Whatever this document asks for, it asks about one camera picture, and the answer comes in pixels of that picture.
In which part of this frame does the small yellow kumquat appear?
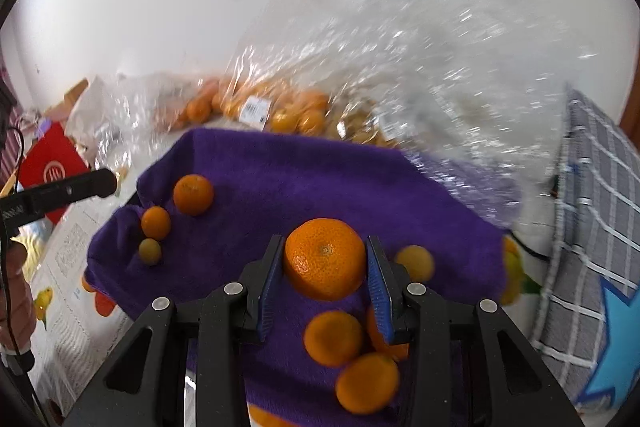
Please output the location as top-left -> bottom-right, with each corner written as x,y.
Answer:
394,245 -> 435,283

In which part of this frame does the greenish yellow kumquat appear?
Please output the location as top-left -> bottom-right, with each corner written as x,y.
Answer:
138,239 -> 162,265

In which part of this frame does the small orange towel front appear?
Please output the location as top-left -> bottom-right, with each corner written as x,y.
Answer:
141,206 -> 171,241

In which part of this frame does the small orange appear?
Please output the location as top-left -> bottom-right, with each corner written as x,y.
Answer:
172,174 -> 215,216

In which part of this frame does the large textured orange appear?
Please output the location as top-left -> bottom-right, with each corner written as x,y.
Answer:
283,218 -> 367,301

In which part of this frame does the left hand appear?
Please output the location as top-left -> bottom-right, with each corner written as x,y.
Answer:
6,241 -> 37,348

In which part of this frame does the red paper box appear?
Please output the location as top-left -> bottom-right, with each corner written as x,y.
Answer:
16,120 -> 91,226

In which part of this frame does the white plastic bag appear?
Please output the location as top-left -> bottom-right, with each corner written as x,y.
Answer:
64,77 -> 131,172

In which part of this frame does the grey checked cushion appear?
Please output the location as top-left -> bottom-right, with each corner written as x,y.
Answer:
530,89 -> 639,414

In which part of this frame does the purple towel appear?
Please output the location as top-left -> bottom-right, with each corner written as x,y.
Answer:
85,129 -> 506,426

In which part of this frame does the clear bag of small oranges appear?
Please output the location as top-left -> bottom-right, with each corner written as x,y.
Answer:
210,77 -> 330,136

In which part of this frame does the large clear plastic bag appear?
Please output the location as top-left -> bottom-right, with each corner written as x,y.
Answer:
228,0 -> 593,229

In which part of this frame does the black cable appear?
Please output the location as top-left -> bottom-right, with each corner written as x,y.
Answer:
0,126 -> 36,373

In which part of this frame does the brown wooden door frame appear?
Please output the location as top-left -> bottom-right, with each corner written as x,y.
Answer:
620,90 -> 640,147

